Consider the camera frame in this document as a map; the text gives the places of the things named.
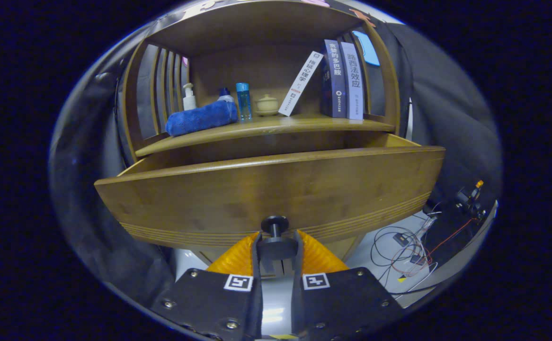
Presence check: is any clear blue bottle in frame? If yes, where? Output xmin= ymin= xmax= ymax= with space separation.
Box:
xmin=236 ymin=83 xmax=253 ymax=121

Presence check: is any white book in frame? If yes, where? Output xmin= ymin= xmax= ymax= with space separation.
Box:
xmin=278 ymin=51 xmax=324 ymax=117

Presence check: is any dark blue book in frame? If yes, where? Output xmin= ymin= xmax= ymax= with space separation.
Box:
xmin=321 ymin=39 xmax=347 ymax=118

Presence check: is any light purple book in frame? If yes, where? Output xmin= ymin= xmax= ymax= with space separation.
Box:
xmin=340 ymin=42 xmax=365 ymax=120

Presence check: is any beige lidded tea cup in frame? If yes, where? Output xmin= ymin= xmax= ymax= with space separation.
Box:
xmin=256 ymin=94 xmax=280 ymax=117

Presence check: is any wooden cabinet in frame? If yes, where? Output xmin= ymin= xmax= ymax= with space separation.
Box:
xmin=115 ymin=0 xmax=414 ymax=266

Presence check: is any tangle of floor cables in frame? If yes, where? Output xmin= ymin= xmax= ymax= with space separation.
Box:
xmin=370 ymin=213 xmax=480 ymax=285

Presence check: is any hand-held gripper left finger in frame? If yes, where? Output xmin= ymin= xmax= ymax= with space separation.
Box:
xmin=151 ymin=231 xmax=263 ymax=341

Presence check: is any white pump bottle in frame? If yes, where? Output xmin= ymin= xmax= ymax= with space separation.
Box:
xmin=182 ymin=83 xmax=197 ymax=111

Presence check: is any wooden drawer with black knob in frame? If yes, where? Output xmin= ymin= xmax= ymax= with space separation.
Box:
xmin=94 ymin=134 xmax=446 ymax=260

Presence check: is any black backdrop cloth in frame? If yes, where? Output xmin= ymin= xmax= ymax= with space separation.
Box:
xmin=49 ymin=0 xmax=503 ymax=304

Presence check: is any rolled blue towel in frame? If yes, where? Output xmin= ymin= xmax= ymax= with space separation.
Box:
xmin=165 ymin=100 xmax=239 ymax=137

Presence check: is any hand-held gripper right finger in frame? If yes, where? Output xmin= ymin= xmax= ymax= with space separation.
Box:
xmin=291 ymin=230 xmax=404 ymax=341

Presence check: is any wooden countertop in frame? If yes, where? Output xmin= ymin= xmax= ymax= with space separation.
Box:
xmin=134 ymin=113 xmax=395 ymax=158

